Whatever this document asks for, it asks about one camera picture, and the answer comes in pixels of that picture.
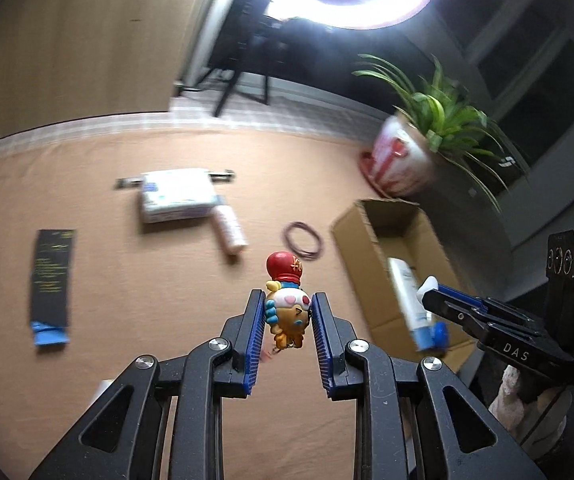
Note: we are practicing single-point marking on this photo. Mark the white tissue pack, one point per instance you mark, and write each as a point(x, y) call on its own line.
point(177, 195)

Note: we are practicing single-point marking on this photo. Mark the purple rubber bands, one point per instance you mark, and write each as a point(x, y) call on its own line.
point(286, 237)

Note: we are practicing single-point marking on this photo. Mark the green spider plant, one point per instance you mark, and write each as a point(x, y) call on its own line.
point(447, 115)

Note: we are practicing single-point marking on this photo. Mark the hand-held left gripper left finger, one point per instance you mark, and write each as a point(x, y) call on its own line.
point(253, 350)

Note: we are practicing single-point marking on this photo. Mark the small white plastic cap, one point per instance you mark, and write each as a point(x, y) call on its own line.
point(428, 287)

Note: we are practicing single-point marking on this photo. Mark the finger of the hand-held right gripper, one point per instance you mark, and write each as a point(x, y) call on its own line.
point(459, 294)
point(454, 312)

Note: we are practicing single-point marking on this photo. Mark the white blue sunscreen bottle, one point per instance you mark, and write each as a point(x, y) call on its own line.
point(404, 290)

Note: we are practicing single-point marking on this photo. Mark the person's right hand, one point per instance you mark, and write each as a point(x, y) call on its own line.
point(512, 410)

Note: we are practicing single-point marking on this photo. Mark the white window frame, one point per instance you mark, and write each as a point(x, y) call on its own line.
point(554, 30)

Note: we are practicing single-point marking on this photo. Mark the black tripod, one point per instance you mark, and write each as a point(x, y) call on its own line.
point(227, 92)

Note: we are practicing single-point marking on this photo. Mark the cardboard box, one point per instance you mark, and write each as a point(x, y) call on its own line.
point(357, 250)

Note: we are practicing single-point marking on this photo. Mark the black card blue holder package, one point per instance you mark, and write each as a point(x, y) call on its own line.
point(52, 275)

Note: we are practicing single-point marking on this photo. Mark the light wooden board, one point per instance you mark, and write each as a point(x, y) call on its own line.
point(92, 35)

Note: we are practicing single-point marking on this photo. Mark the white red flower pot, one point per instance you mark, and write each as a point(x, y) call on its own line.
point(402, 160)

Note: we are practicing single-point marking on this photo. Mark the small white bottle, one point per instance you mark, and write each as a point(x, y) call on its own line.
point(229, 230)

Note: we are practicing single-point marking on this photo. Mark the clear black gel pen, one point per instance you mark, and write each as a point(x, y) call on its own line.
point(222, 176)

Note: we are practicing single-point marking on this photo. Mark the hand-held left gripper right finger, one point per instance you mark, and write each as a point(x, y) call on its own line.
point(323, 355)

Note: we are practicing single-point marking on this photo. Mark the red pot saucer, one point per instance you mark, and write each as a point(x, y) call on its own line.
point(367, 170)

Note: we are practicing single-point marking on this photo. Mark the blue round tape measure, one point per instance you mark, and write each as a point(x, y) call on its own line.
point(440, 334)

